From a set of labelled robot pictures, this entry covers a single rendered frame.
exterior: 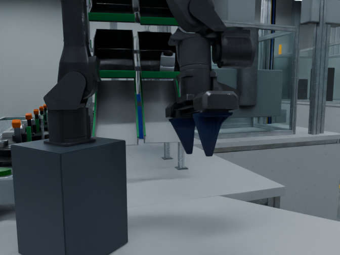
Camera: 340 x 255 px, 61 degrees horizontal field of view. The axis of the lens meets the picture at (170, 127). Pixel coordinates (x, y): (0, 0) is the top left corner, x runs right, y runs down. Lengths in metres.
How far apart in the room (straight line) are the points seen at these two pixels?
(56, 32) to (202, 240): 11.37
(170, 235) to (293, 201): 1.51
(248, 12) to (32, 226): 1.71
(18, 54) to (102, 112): 11.05
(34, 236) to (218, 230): 0.35
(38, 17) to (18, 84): 2.48
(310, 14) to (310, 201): 1.19
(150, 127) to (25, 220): 0.51
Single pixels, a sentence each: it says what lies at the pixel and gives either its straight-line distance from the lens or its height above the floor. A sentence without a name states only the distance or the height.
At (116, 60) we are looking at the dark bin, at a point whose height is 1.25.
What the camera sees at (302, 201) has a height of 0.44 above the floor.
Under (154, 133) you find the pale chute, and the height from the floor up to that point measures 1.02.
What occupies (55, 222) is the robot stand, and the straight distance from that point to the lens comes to 0.50.
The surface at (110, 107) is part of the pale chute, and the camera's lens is 0.97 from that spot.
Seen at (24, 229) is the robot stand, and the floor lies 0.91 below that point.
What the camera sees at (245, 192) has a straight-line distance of 0.88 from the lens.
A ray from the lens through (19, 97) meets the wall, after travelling 11.91.
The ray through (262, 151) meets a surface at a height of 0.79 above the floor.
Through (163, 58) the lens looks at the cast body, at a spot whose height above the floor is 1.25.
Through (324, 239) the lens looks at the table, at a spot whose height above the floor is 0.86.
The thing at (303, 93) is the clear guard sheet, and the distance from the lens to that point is 6.76.
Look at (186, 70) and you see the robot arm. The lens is 0.50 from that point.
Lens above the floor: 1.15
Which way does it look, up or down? 7 degrees down
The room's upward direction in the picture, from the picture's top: straight up
